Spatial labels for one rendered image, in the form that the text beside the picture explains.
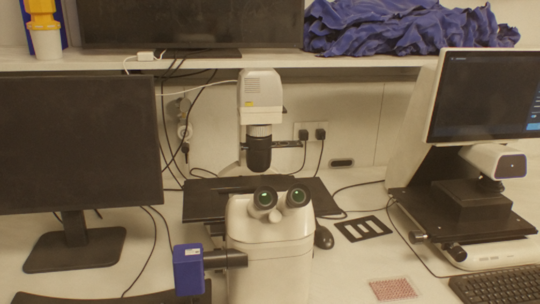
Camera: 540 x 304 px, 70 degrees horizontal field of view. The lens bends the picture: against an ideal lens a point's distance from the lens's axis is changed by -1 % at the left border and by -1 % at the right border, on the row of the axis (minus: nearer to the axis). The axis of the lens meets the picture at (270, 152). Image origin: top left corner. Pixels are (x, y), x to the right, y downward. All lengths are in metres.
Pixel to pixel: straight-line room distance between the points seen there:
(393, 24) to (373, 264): 0.78
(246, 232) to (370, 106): 0.99
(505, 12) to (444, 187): 1.00
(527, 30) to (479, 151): 0.98
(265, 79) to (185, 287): 0.49
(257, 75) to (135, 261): 0.63
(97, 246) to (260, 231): 0.59
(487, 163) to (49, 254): 1.28
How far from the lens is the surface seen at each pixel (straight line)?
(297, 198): 0.75
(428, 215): 1.29
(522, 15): 2.14
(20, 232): 1.47
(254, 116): 0.95
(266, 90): 0.93
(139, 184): 1.09
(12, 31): 1.73
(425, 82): 1.32
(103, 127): 1.05
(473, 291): 1.19
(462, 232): 1.25
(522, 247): 1.37
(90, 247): 1.29
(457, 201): 1.28
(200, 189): 1.11
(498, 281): 1.25
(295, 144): 1.02
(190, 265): 0.85
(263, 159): 0.99
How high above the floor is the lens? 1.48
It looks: 23 degrees down
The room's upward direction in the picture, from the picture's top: 1 degrees clockwise
